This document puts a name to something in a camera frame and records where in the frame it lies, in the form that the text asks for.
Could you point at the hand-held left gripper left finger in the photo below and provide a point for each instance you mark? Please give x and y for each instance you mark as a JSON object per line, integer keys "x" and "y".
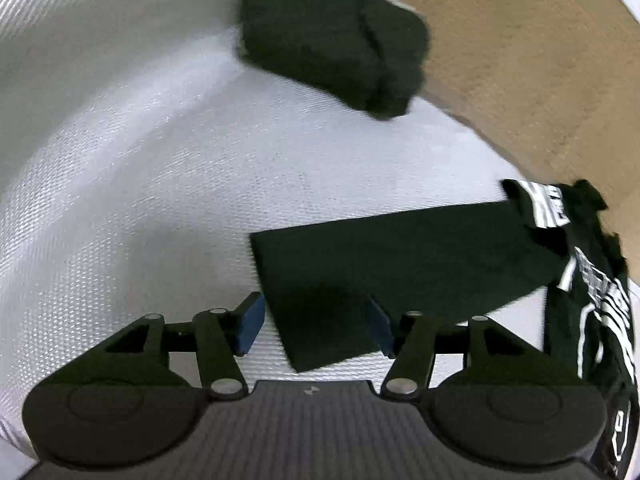
{"x": 250, "y": 322}

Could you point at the black and grey garment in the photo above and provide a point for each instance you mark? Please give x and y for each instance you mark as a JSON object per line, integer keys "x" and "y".
{"x": 325, "y": 45}

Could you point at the black printed t-shirt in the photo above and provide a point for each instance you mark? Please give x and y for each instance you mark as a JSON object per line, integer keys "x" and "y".
{"x": 400, "y": 260}

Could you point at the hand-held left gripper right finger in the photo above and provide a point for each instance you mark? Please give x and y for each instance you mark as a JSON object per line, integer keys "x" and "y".
{"x": 380, "y": 327}

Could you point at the tan woven mattress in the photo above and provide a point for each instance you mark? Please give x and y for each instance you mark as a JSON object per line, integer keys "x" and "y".
{"x": 525, "y": 85}

